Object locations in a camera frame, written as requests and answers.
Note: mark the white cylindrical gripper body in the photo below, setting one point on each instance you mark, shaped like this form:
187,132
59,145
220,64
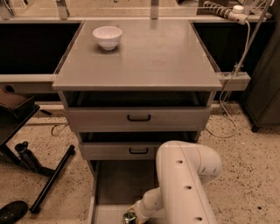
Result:
140,207

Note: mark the green soda can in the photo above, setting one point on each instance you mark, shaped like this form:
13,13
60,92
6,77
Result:
129,218

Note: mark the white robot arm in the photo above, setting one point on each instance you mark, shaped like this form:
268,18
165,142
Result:
180,166

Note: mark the grey bottom drawer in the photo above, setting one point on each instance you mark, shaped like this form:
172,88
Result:
118,184

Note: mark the grey drawer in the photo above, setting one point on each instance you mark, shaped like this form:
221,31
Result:
122,111
115,145
118,184

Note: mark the grey middle drawer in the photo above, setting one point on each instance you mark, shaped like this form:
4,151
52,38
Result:
115,145

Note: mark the grey top drawer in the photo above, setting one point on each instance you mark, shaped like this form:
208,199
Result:
122,111

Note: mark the grey drawer cabinet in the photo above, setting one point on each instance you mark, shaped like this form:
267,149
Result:
153,56

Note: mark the black stand with crossbar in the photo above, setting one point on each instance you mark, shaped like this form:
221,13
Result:
31,162

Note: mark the black oval foot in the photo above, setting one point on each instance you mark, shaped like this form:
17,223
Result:
13,212

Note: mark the dark cabinet at right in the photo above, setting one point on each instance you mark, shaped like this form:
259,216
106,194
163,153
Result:
262,97

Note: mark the white ceramic bowl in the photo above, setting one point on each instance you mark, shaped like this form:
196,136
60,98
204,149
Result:
107,37

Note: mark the white power strip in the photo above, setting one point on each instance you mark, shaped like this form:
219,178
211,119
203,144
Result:
235,14

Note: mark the black middle drawer handle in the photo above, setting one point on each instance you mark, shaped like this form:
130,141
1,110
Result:
138,151

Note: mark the black drawer handle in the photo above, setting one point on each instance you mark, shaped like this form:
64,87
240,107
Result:
138,119
138,151

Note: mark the black top drawer handle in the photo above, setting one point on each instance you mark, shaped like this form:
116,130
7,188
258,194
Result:
138,119

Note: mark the grey bench rail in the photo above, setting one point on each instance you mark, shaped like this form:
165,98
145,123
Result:
232,82

